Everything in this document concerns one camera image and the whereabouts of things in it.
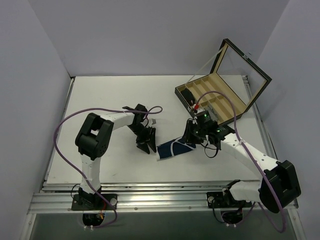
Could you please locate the aluminium rail frame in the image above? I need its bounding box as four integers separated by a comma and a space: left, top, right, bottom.
21, 75, 306, 240

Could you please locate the grey rolled cloth in box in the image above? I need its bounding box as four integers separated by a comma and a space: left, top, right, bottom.
206, 105, 219, 123

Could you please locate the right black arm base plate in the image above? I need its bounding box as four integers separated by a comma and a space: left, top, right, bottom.
206, 191, 253, 209

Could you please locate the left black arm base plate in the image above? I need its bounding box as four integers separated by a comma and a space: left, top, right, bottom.
71, 193, 118, 211

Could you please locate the black rolled cloth in box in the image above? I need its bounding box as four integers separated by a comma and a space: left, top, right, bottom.
180, 88, 196, 106

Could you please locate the purple cable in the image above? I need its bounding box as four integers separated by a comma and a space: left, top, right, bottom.
194, 90, 287, 233
53, 105, 163, 230

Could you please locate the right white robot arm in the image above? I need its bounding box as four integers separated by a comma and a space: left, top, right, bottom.
182, 111, 301, 213

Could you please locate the navy blue underwear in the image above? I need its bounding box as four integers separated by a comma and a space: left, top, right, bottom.
156, 137, 196, 161

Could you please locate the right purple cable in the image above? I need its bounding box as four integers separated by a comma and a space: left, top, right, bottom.
194, 90, 287, 233

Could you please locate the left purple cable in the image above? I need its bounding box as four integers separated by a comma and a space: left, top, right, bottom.
53, 105, 163, 230

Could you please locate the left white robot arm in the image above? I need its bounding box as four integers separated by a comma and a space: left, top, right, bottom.
71, 104, 157, 211

